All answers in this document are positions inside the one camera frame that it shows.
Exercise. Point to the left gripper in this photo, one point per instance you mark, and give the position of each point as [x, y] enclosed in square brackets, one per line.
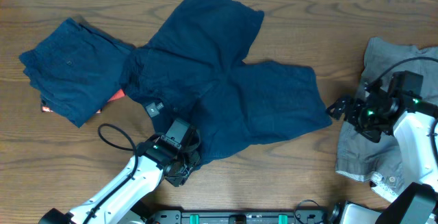
[196, 160]

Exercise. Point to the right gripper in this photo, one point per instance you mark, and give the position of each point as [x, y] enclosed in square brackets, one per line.
[356, 104]

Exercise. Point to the navy blue shorts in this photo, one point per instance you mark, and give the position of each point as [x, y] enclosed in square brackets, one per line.
[193, 68]

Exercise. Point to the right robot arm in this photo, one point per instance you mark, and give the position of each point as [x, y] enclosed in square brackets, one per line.
[412, 122]

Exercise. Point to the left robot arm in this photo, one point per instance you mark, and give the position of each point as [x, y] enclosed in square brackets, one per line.
[151, 163]

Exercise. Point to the grey shorts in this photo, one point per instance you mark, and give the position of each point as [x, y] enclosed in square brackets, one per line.
[380, 163]

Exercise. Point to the red folded garment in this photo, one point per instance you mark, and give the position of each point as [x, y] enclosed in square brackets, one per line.
[116, 96]

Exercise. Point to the folded navy shorts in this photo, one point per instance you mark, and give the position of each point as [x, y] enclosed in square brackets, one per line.
[77, 69]

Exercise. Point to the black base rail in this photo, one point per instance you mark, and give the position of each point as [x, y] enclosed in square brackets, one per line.
[301, 215]

